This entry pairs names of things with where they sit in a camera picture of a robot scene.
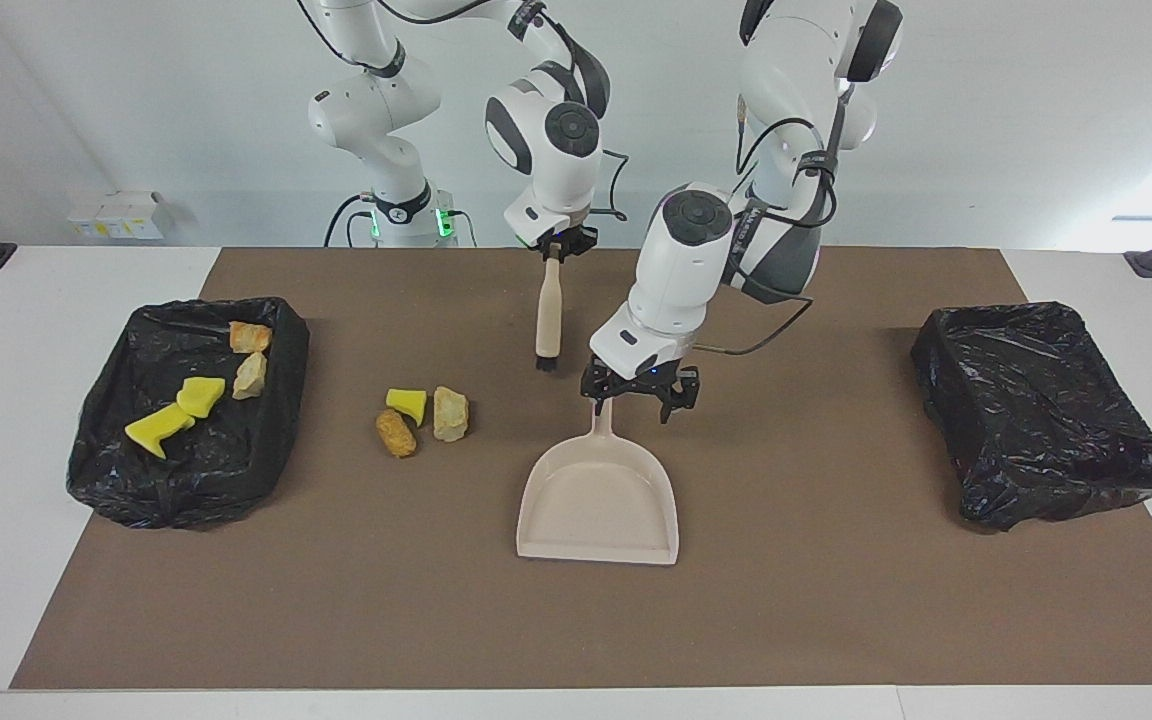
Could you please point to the pale tan bread chunk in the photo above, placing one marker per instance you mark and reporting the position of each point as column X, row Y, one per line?
column 450, row 415

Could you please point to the yellow sponge chunk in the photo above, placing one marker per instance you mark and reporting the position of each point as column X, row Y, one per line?
column 201, row 396

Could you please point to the black bag lined bin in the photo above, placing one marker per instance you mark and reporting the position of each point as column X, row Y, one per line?
column 1036, row 420
column 216, row 470

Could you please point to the beige hand brush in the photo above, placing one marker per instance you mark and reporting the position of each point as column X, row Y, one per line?
column 548, row 320

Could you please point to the brown table mat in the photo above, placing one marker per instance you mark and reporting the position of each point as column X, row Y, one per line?
column 576, row 620

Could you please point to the beige plastic dustpan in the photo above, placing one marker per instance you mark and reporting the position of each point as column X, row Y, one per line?
column 596, row 500

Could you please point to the orange striped croissant piece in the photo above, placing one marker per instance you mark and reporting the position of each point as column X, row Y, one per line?
column 250, row 337

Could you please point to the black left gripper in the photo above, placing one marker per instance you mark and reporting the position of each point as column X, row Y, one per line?
column 641, row 380

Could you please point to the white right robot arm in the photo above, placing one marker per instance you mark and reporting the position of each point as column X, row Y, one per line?
column 546, row 140

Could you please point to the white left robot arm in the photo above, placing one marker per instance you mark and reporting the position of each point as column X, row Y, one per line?
column 686, row 270

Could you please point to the small yellow sponge wedge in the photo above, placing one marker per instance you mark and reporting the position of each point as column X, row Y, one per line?
column 406, row 402

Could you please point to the pale croissant piece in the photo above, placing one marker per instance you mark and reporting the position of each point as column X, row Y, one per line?
column 250, row 377

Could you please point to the brown oval bread roll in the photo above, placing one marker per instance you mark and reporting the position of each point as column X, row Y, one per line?
column 396, row 435

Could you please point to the notched yellow sponge piece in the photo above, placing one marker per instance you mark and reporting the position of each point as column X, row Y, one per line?
column 158, row 428

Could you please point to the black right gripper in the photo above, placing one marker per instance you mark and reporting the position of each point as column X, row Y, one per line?
column 566, row 243

